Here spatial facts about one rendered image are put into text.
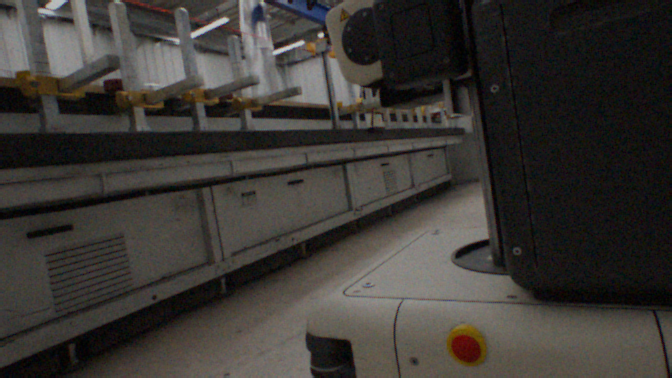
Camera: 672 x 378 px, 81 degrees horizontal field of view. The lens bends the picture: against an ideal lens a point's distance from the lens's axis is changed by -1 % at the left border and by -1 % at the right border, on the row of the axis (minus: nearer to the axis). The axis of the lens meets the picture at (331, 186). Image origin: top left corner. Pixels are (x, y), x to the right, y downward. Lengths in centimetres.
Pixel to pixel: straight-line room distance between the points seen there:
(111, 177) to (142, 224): 35
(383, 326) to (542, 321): 21
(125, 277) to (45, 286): 25
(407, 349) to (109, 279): 119
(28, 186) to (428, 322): 103
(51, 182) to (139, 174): 25
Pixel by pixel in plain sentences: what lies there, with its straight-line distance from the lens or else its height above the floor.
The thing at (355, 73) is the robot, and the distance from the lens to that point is 79.
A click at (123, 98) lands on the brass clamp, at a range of 139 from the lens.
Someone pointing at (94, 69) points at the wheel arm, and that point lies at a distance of 115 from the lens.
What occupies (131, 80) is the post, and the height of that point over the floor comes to 86.
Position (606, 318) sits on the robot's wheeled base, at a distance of 57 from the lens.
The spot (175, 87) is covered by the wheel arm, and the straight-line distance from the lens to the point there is 130.
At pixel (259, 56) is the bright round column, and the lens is 697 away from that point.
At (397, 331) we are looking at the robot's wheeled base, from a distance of 60.
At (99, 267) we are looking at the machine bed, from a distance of 157.
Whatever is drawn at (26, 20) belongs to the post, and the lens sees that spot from 135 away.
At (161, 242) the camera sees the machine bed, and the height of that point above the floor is 31.
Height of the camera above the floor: 50
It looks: 3 degrees down
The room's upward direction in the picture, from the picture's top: 9 degrees counter-clockwise
